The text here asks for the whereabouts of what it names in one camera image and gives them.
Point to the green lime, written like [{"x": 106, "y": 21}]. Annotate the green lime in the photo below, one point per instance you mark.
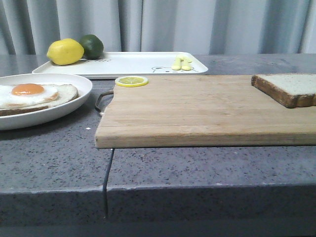
[{"x": 93, "y": 47}]

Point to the yellow lemon slice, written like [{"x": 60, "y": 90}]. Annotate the yellow lemon slice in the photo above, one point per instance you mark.
[{"x": 131, "y": 81}]

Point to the grey curtain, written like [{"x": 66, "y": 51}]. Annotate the grey curtain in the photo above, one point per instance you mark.
[{"x": 194, "y": 26}]

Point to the wooden cutting board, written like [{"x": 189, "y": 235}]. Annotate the wooden cutting board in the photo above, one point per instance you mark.
[{"x": 223, "y": 110}]

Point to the fried egg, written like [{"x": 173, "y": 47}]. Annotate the fried egg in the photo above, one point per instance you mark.
[{"x": 22, "y": 95}]

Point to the yellow plastic knife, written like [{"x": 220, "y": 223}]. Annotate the yellow plastic knife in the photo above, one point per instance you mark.
[{"x": 185, "y": 63}]

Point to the bread slice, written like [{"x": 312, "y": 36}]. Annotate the bread slice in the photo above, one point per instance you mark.
[
  {"x": 65, "y": 93},
  {"x": 290, "y": 90}
]

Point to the yellow plastic fork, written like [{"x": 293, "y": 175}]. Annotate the yellow plastic fork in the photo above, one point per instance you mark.
[{"x": 177, "y": 65}]

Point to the white bear-print tray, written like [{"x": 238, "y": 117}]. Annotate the white bear-print tray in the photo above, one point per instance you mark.
[{"x": 117, "y": 64}]

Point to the metal cutting board handle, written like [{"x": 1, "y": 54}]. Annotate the metal cutting board handle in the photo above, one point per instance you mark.
[{"x": 100, "y": 97}]

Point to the white round plate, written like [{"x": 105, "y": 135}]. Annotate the white round plate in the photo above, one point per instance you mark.
[{"x": 83, "y": 85}]

